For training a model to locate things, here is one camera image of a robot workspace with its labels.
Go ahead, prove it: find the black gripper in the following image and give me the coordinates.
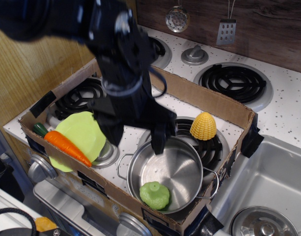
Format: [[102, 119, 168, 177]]
[[88, 73, 176, 155]]

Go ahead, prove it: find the stainless steel pot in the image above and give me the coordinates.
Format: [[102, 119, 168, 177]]
[[116, 137, 220, 214]]

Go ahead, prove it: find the light green toy broccoli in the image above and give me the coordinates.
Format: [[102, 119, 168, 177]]
[[139, 181, 170, 210]]

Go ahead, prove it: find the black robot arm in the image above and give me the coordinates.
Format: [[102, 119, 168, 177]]
[[0, 0, 176, 154]]

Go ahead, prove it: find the front silver stove knob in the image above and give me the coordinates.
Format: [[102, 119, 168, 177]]
[[92, 140, 119, 169]]

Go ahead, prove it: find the silver stove knob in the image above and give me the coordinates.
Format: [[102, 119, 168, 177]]
[[92, 140, 119, 169], [181, 45, 209, 66]]

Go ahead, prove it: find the light green plastic plate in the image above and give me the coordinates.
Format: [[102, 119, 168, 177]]
[[55, 111, 106, 163]]

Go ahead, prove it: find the front left black burner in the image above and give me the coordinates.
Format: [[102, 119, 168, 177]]
[[47, 77, 106, 128]]

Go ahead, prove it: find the yellow toy corn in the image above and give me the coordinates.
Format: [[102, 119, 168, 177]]
[[190, 112, 217, 141]]

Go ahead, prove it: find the brown cardboard fence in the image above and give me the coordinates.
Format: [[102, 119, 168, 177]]
[[19, 59, 257, 236]]

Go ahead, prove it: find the front right black burner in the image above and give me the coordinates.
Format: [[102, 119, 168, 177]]
[[175, 117, 229, 185]]

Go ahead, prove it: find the orange toy carrot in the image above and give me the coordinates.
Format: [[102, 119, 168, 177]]
[[33, 122, 92, 167]]

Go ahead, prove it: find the back silver stove knob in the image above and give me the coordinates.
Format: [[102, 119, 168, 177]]
[[181, 45, 209, 66]]

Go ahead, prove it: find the lower silver oven knob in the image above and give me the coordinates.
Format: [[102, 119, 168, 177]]
[[116, 212, 152, 236]]

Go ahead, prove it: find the silver oven knob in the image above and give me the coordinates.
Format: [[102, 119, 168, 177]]
[[116, 212, 152, 236], [27, 154, 58, 183]]

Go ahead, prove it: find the left silver oven knob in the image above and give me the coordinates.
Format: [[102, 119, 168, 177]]
[[27, 154, 58, 183]]

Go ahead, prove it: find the hanging silver strainer ladle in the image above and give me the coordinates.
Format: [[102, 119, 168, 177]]
[[165, 0, 190, 33]]

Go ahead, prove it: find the back right black burner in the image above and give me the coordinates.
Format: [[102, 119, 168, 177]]
[[193, 62, 274, 112]]

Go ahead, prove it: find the orange object bottom left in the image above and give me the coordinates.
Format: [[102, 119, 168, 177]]
[[34, 217, 57, 232]]

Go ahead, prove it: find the hanging silver slotted spatula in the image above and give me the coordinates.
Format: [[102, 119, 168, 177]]
[[216, 0, 237, 46]]

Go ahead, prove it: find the grey toy sink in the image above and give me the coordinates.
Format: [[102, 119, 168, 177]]
[[211, 136, 301, 236]]

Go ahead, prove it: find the silver sink drain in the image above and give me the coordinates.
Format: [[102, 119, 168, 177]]
[[229, 206, 299, 236]]

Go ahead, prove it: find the grey oven door handle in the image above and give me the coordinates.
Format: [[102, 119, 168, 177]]
[[33, 180, 118, 236]]

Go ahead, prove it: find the black cable bottom left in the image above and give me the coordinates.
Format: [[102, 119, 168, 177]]
[[0, 207, 37, 236]]

